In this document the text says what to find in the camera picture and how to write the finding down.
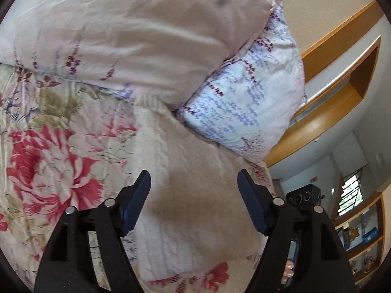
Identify floral quilt bedspread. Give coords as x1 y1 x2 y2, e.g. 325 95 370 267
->
1 64 262 292

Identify beige cable knit sweater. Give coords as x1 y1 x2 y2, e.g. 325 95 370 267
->
133 96 274 281

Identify wooden headboard frame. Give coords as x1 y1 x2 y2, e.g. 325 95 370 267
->
266 1 384 166

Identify blue lavender print pillow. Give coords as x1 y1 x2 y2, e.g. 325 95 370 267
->
178 1 306 163

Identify pink pillow with green clover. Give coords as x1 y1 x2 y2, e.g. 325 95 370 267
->
1 0 272 107

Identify person's right hand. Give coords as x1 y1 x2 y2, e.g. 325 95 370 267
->
281 260 294 284

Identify blue box on shelf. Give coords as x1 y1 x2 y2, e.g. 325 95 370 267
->
362 228 378 243

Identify wooden display shelf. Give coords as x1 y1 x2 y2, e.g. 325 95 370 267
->
333 192 385 292

